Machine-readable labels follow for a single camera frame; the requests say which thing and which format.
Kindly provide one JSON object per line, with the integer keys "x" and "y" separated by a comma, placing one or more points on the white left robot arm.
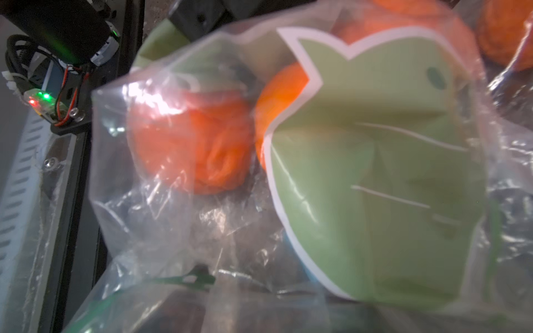
{"x": 76, "y": 32}

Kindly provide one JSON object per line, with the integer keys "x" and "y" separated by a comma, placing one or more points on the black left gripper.
{"x": 196, "y": 18}

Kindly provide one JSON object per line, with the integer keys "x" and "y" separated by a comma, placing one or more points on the blue-seal zip-top bag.
{"x": 503, "y": 30}

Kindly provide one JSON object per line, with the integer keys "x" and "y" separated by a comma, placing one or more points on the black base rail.
{"x": 52, "y": 249}

